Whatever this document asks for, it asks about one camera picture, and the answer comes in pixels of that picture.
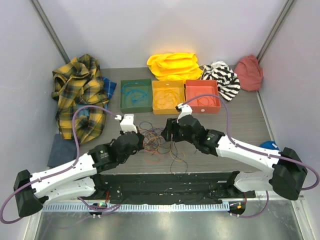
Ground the green plastic bin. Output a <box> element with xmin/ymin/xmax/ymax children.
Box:
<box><xmin>120</xmin><ymin>78</ymin><xmax>153</xmax><ymax>114</ymax></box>

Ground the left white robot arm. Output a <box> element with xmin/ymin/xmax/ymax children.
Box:
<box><xmin>13</xmin><ymin>131</ymin><xmax>144</xmax><ymax>218</ymax></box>

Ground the red plastic bin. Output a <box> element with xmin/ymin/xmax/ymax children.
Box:
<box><xmin>184</xmin><ymin>79</ymin><xmax>221</xmax><ymax>114</ymax></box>

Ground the tangled dark cables pile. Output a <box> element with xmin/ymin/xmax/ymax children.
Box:
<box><xmin>138</xmin><ymin>121</ymin><xmax>189</xmax><ymax>174</ymax></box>

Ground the pink red cloth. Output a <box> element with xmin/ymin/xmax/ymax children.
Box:
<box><xmin>234</xmin><ymin>54</ymin><xmax>264</xmax><ymax>92</ymax></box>

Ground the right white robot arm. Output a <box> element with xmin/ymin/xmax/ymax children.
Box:
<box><xmin>161</xmin><ymin>115</ymin><xmax>308</xmax><ymax>201</ymax></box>

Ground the yellow plastic bin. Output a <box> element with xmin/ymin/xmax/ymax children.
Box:
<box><xmin>151</xmin><ymin>80</ymin><xmax>185</xmax><ymax>115</ymax></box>

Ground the blue cable in bin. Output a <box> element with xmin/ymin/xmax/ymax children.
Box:
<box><xmin>121</xmin><ymin>82</ymin><xmax>148</xmax><ymax>106</ymax></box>

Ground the grey blue folded cloth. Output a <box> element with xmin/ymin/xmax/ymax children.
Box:
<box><xmin>47</xmin><ymin>133</ymin><xmax>77</xmax><ymax>168</ymax></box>

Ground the blue cloth right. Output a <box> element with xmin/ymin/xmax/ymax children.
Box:
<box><xmin>259</xmin><ymin>140</ymin><xmax>280</xmax><ymax>151</ymax></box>

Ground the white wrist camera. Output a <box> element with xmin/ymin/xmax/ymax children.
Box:
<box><xmin>175</xmin><ymin>103</ymin><xmax>193</xmax><ymax>123</ymax></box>
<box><xmin>114</xmin><ymin>113</ymin><xmax>138</xmax><ymax>133</ymax></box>

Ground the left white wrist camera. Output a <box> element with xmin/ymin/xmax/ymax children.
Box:
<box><xmin>114</xmin><ymin>113</ymin><xmax>138</xmax><ymax>133</ymax></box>

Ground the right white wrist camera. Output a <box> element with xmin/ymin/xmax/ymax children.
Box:
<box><xmin>175</xmin><ymin>103</ymin><xmax>193</xmax><ymax>123</ymax></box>

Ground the yellow cloth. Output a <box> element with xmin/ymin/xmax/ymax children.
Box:
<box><xmin>146</xmin><ymin>52</ymin><xmax>202</xmax><ymax>83</ymax></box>

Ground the black white striped cloth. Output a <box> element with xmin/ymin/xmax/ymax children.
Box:
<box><xmin>200</xmin><ymin>60</ymin><xmax>241</xmax><ymax>102</ymax></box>

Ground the black base mat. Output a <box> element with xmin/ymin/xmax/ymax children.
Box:
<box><xmin>85</xmin><ymin>171</ymin><xmax>256</xmax><ymax>205</ymax></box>

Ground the white slotted cable duct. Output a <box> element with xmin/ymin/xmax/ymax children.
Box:
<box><xmin>42</xmin><ymin>202</ymin><xmax>230</xmax><ymax>213</ymax></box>

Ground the blue checked cloth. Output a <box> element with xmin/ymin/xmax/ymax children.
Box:
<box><xmin>102</xmin><ymin>76</ymin><xmax>117</xmax><ymax>99</ymax></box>

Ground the yellow plaid shirt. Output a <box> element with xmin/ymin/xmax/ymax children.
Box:
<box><xmin>51</xmin><ymin>54</ymin><xmax>109</xmax><ymax>145</ymax></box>

